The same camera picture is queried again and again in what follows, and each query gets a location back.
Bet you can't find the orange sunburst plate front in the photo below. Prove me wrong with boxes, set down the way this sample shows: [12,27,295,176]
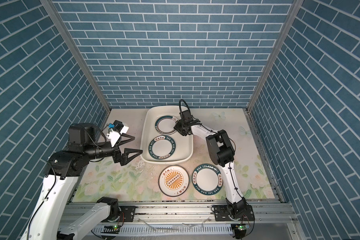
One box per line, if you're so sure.
[158,165,190,197]

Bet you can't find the aluminium corner frame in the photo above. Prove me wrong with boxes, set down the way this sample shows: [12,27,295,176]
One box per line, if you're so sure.
[40,0,111,114]
[247,0,304,113]

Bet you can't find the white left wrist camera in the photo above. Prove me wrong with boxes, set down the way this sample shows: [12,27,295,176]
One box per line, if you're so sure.
[107,120,129,147]

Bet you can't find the aluminium corner frame left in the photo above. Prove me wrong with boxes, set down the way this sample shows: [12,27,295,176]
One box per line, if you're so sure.
[40,0,111,114]

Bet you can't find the white plastic bin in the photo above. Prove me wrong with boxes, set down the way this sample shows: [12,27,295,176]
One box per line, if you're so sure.
[141,106,194,165]

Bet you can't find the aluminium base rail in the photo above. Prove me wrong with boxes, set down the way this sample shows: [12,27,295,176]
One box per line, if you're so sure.
[86,200,306,240]

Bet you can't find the green rim plate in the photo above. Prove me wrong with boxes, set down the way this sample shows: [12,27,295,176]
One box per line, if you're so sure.
[155,115,178,135]
[148,135,176,160]
[192,164,223,196]

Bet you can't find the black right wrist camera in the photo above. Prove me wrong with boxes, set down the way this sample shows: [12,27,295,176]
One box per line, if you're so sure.
[181,110,193,122]

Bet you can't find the aluminium corner frame right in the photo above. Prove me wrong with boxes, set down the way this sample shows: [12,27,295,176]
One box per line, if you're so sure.
[247,0,304,113]

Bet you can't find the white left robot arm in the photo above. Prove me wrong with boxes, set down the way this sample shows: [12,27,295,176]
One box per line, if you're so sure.
[21,121,142,240]

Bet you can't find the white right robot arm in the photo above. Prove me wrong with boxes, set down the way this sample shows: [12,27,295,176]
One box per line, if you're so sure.
[174,117,255,222]

